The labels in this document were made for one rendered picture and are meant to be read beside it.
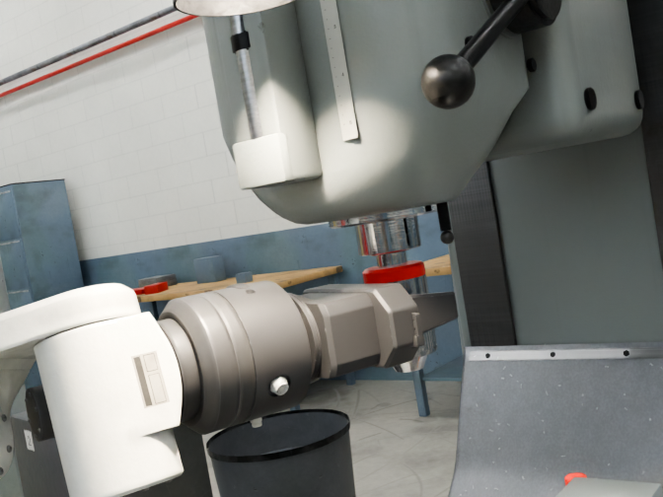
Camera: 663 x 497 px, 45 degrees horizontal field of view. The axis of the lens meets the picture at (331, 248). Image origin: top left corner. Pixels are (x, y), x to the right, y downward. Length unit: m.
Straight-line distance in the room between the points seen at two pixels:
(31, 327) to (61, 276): 7.45
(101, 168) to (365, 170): 7.35
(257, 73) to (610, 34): 0.36
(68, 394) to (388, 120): 0.25
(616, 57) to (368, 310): 0.34
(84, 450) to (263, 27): 0.27
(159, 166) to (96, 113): 0.96
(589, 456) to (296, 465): 1.62
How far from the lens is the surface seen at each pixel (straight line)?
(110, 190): 7.75
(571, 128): 0.65
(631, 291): 0.93
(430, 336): 0.60
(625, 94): 0.76
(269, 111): 0.50
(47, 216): 7.93
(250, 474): 2.49
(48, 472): 0.92
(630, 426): 0.92
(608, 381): 0.93
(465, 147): 0.55
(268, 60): 0.50
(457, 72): 0.44
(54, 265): 7.91
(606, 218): 0.92
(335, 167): 0.51
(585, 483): 0.60
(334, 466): 2.54
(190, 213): 6.95
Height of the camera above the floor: 1.32
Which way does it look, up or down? 3 degrees down
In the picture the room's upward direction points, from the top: 10 degrees counter-clockwise
